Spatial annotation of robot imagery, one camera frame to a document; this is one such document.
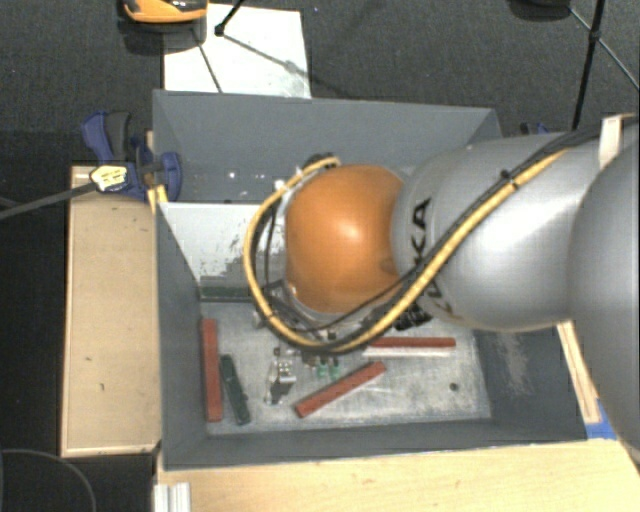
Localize dark green flat block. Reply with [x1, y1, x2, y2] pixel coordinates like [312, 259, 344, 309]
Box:
[199, 280, 252, 302]
[218, 354, 253, 427]

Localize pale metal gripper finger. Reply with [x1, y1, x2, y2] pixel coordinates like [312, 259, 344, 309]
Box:
[276, 359, 299, 405]
[263, 362, 280, 406]

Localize pale wood board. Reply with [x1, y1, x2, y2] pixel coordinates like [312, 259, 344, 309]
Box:
[59, 165, 164, 459]

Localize grey metal bin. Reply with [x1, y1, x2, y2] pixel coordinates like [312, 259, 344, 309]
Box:
[149, 88, 589, 472]

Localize red-brown flat block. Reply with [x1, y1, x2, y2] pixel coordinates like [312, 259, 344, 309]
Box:
[293, 360, 388, 420]
[200, 318, 225, 423]
[369, 336, 458, 350]

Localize black cylinder on white bracket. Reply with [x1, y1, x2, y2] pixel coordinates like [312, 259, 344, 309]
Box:
[392, 303, 434, 332]

